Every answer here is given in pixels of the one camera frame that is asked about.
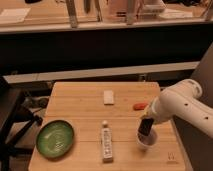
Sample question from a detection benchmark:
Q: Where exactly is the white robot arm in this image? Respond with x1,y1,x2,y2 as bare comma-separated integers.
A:
142,79,213,138

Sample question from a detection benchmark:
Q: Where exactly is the white eraser block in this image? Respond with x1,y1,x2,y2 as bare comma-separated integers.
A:
103,90,114,105

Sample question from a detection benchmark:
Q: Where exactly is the green ceramic plate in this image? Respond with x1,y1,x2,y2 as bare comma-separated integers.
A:
36,120,75,159

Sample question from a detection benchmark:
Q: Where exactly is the orange red small object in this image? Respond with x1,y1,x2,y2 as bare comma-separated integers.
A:
133,103,148,110

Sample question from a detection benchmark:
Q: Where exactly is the white tube with cap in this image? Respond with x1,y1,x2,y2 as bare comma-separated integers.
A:
101,120,113,163

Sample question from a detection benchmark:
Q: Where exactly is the white box on shelf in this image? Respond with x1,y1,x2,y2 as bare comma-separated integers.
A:
142,0,166,14

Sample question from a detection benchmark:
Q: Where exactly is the black tripod stand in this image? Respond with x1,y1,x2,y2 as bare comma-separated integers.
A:
0,76,44,171

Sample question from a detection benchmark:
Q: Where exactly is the white paper sheet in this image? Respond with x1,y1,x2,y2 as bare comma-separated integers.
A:
0,8,30,24

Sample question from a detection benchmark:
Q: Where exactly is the metal frame post right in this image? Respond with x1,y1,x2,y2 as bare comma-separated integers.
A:
126,0,136,25

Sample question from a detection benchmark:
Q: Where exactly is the metal frame post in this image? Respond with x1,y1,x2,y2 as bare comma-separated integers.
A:
126,0,136,25
66,0,78,28

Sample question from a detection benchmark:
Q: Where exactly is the metal frame post left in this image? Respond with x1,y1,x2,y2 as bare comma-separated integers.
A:
66,0,78,28

